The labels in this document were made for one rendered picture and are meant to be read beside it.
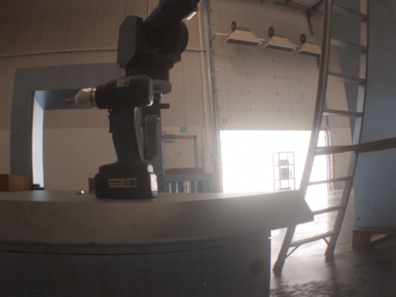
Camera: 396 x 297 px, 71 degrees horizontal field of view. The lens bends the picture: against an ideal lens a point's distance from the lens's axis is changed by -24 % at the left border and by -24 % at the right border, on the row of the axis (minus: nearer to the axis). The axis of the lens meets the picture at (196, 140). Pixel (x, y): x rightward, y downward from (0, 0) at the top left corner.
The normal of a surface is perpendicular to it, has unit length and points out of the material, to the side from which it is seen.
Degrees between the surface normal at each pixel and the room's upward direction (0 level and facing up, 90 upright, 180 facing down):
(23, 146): 90
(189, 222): 68
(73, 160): 90
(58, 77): 90
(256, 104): 90
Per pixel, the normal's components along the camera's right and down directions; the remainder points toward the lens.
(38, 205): 0.30, -0.50
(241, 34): 0.28, -0.29
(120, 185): -0.10, -0.12
